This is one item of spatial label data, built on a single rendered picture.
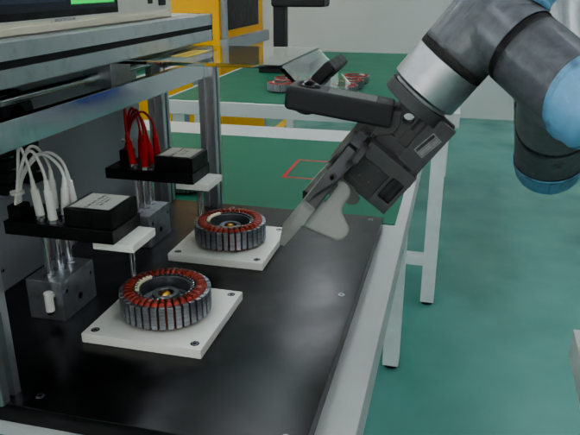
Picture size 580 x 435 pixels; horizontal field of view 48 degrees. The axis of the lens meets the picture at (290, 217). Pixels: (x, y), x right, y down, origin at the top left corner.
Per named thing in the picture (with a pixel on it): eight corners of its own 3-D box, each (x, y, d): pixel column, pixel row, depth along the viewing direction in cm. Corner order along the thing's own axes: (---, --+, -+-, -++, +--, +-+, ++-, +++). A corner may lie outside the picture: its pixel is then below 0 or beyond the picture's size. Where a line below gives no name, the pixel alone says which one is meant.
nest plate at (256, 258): (287, 234, 108) (287, 227, 108) (262, 271, 94) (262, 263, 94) (204, 226, 112) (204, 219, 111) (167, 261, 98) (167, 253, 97)
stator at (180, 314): (224, 295, 84) (223, 269, 83) (191, 339, 74) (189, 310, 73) (146, 286, 87) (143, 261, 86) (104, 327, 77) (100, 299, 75)
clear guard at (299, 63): (350, 85, 108) (351, 48, 106) (321, 111, 86) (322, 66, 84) (170, 78, 115) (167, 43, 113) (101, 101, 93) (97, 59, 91)
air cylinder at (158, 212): (171, 231, 109) (169, 200, 107) (152, 249, 102) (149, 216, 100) (144, 229, 110) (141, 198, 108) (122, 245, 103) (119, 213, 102)
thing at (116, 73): (131, 81, 98) (129, 53, 96) (112, 87, 92) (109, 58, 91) (104, 80, 99) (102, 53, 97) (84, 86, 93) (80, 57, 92)
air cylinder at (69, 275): (97, 295, 87) (93, 258, 85) (66, 322, 80) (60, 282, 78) (64, 291, 88) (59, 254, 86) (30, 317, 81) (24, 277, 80)
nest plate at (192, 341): (242, 299, 86) (242, 291, 86) (201, 359, 72) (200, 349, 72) (140, 286, 90) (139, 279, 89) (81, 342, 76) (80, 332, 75)
